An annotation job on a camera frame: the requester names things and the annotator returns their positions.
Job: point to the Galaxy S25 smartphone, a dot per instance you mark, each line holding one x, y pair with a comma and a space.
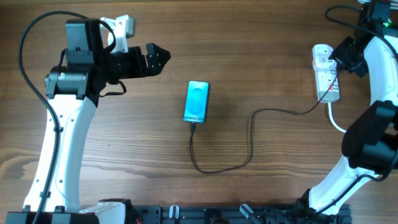
196, 101

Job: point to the white charger plug adapter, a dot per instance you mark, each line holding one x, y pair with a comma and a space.
322, 63

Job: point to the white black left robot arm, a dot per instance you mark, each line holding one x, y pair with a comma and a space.
96, 55

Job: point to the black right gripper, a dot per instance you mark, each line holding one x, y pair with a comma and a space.
337, 55

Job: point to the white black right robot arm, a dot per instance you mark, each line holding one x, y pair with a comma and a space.
368, 151

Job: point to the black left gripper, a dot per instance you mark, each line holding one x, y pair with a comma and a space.
153, 68

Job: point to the white power strip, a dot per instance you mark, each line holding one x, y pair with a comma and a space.
326, 82

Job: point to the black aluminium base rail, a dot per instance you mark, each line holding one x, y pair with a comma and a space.
214, 214

